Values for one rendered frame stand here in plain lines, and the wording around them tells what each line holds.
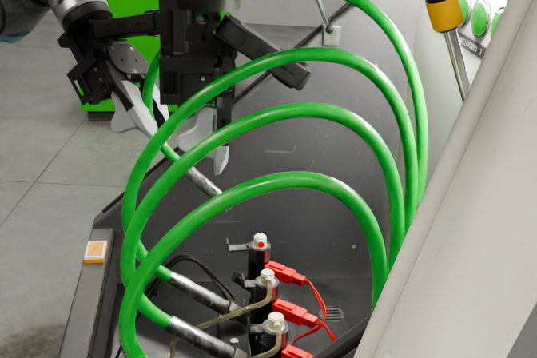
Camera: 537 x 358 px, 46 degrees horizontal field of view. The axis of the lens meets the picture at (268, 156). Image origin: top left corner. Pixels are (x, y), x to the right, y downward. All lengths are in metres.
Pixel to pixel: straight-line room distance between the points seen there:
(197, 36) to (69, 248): 2.31
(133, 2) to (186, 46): 3.37
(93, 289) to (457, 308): 0.73
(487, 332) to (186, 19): 0.48
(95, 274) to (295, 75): 0.50
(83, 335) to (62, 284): 1.80
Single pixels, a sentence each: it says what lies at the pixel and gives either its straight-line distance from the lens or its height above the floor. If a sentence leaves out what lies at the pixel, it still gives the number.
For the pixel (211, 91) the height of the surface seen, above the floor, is 1.33.
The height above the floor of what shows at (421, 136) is 1.25.
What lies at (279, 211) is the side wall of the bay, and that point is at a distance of 1.16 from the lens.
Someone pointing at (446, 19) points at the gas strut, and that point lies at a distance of 0.40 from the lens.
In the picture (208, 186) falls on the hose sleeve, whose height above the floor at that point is 1.13.
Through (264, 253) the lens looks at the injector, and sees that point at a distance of 0.81.
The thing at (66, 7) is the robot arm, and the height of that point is 1.35.
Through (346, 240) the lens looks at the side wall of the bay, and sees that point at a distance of 1.22.
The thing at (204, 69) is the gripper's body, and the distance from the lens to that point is 0.69.
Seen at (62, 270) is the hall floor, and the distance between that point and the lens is 2.80.
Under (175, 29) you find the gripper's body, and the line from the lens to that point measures 0.69.
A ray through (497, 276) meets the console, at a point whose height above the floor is 1.36.
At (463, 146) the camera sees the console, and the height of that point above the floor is 1.39.
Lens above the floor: 1.53
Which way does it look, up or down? 24 degrees down
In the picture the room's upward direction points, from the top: 3 degrees clockwise
